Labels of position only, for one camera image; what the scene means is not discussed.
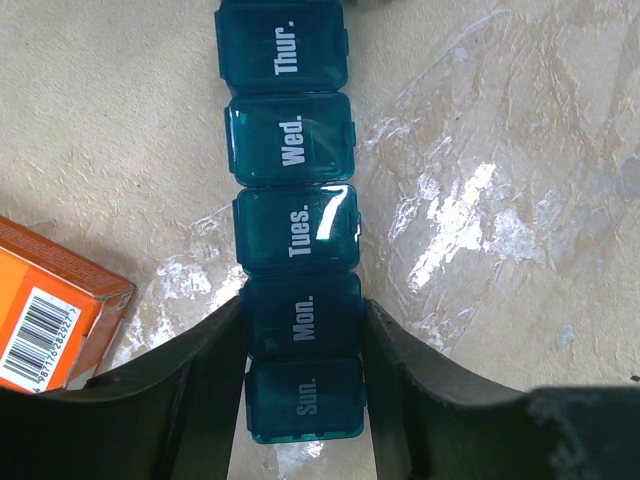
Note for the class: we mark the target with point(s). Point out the orange cardboard box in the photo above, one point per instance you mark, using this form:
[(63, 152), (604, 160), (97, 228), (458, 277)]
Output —
[(59, 312)]

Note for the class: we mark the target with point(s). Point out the teal weekly pill organizer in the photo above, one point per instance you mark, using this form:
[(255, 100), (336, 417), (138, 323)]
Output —
[(291, 147)]

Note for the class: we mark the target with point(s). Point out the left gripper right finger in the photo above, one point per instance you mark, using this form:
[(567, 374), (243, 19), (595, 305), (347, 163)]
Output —
[(431, 418)]

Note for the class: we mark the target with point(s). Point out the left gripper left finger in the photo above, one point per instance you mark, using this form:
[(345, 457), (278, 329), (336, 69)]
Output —
[(168, 414)]

